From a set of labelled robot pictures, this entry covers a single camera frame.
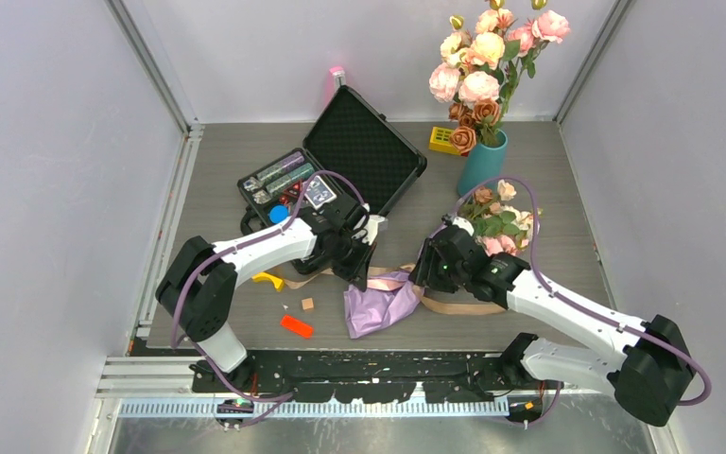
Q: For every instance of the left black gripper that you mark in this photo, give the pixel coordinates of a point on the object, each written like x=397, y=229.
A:
x=366, y=253

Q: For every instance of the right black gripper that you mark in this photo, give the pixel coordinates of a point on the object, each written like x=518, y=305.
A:
x=424, y=270

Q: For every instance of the tan ribbon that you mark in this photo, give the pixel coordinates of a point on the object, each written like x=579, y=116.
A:
x=429, y=303

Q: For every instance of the purple flower bouquet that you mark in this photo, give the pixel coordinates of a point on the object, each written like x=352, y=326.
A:
x=499, y=228

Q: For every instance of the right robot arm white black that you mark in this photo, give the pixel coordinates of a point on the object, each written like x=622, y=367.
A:
x=643, y=365

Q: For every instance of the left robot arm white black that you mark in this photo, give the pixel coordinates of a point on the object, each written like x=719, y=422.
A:
x=198, y=286

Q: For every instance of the teal vase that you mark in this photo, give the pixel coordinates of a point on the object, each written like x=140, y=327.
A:
x=482, y=163

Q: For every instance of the pink rose bouquet in vase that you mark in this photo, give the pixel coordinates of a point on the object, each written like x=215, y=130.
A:
x=481, y=69

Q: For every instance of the yellow arch block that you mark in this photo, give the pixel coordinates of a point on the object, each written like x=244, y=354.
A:
x=265, y=277

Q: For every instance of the orange rectangular block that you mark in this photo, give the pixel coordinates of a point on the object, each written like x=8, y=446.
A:
x=297, y=326

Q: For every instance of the playing card deck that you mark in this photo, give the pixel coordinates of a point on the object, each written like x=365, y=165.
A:
x=317, y=192

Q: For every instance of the blue round chip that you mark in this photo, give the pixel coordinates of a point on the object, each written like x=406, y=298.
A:
x=278, y=213

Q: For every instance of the black open poker case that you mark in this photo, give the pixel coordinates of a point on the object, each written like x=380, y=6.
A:
x=361, y=156

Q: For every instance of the yellow perforated block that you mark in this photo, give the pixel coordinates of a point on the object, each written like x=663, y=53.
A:
x=439, y=141

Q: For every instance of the pink white bottle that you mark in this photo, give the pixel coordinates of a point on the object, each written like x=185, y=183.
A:
x=337, y=78

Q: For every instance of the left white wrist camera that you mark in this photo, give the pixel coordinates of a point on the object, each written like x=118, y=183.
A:
x=374, y=225

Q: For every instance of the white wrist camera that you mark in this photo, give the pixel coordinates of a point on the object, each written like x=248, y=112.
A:
x=463, y=223
x=374, y=225

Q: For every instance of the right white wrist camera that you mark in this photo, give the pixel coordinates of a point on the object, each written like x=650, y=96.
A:
x=463, y=223

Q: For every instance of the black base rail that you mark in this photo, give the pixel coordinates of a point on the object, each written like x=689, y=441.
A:
x=370, y=377

